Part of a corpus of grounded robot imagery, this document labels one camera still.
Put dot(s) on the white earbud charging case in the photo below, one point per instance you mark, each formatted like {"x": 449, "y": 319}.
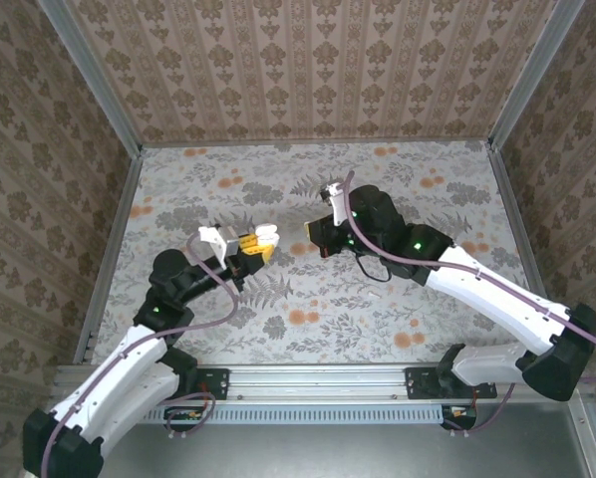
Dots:
{"x": 267, "y": 231}

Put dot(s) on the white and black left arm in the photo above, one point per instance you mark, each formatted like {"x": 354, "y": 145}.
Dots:
{"x": 138, "y": 388}

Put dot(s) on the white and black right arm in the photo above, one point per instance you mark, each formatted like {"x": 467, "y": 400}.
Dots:
{"x": 497, "y": 304}

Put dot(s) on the white earbud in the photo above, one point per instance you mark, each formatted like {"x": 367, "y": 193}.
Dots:
{"x": 373, "y": 295}

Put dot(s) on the small controller board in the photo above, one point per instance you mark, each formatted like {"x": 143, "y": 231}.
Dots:
{"x": 460, "y": 413}
{"x": 186, "y": 415}

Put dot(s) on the grey metal tray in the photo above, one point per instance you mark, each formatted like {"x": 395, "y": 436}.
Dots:
{"x": 318, "y": 453}

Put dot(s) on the aluminium side rail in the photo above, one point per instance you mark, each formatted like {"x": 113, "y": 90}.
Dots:
{"x": 109, "y": 254}
{"x": 517, "y": 224}

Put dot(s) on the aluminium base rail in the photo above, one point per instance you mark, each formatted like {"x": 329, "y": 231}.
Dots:
{"x": 318, "y": 381}

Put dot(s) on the aluminium frame post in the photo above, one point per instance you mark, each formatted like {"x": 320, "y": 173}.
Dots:
{"x": 101, "y": 84}
{"x": 532, "y": 74}

